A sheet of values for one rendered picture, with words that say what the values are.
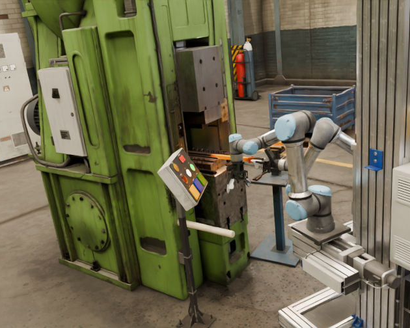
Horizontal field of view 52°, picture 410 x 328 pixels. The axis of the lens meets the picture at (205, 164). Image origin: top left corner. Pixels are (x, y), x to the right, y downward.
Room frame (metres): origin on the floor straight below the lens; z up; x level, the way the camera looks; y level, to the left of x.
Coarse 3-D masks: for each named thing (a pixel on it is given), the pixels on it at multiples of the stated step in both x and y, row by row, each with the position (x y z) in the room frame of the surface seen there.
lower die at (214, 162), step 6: (192, 156) 3.01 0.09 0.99; (198, 156) 2.99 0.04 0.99; (204, 156) 2.95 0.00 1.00; (210, 156) 2.93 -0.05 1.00; (198, 162) 2.88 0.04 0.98; (204, 162) 2.87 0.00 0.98; (210, 162) 2.85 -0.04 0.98; (216, 162) 2.86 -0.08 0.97; (222, 162) 2.92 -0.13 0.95; (198, 168) 2.87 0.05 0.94; (204, 168) 2.84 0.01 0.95; (210, 168) 2.81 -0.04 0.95; (216, 168) 2.86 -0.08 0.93
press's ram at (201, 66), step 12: (192, 48) 2.98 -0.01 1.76; (204, 48) 2.87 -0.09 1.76; (216, 48) 2.97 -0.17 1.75; (180, 60) 2.83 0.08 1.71; (192, 60) 2.77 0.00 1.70; (204, 60) 2.86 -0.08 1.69; (216, 60) 2.96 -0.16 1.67; (180, 72) 2.84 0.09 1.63; (192, 72) 2.78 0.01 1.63; (204, 72) 2.85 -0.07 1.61; (216, 72) 2.95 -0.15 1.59; (180, 84) 2.85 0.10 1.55; (192, 84) 2.79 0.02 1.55; (204, 84) 2.83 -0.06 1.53; (216, 84) 2.95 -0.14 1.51; (192, 96) 2.79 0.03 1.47; (204, 96) 2.82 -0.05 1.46; (216, 96) 2.93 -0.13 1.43; (192, 108) 2.80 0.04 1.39; (204, 108) 2.81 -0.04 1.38
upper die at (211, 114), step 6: (210, 108) 2.86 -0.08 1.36; (216, 108) 2.92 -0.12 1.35; (186, 114) 2.90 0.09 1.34; (192, 114) 2.87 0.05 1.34; (198, 114) 2.83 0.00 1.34; (204, 114) 2.81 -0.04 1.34; (210, 114) 2.86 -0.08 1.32; (216, 114) 2.91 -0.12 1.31; (186, 120) 2.91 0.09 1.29; (192, 120) 2.87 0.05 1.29; (198, 120) 2.84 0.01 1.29; (204, 120) 2.81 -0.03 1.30; (210, 120) 2.85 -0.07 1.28
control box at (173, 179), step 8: (176, 152) 2.48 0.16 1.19; (184, 152) 2.52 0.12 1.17; (168, 160) 2.40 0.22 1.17; (176, 160) 2.36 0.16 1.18; (168, 168) 2.22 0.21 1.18; (184, 168) 2.37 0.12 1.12; (160, 176) 2.23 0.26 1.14; (168, 176) 2.22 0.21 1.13; (176, 176) 2.22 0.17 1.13; (192, 176) 2.38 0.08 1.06; (168, 184) 2.22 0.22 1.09; (176, 184) 2.21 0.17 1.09; (184, 184) 2.23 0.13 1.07; (192, 184) 2.31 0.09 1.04; (176, 192) 2.21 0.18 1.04; (184, 192) 2.20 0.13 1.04; (184, 200) 2.21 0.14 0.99; (192, 200) 2.20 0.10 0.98; (184, 208) 2.21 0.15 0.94
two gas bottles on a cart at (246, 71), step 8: (240, 48) 10.54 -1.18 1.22; (248, 48) 10.17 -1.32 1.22; (240, 56) 10.36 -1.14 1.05; (248, 56) 10.05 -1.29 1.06; (232, 64) 10.47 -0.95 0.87; (240, 64) 10.34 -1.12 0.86; (248, 64) 10.17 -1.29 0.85; (240, 72) 10.34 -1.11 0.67; (248, 72) 10.17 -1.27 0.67; (240, 80) 10.35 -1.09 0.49; (248, 80) 10.18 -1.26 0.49; (240, 88) 10.36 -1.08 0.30; (248, 88) 10.19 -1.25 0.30; (240, 96) 10.38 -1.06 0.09; (248, 96) 10.22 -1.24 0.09; (256, 96) 10.13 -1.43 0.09
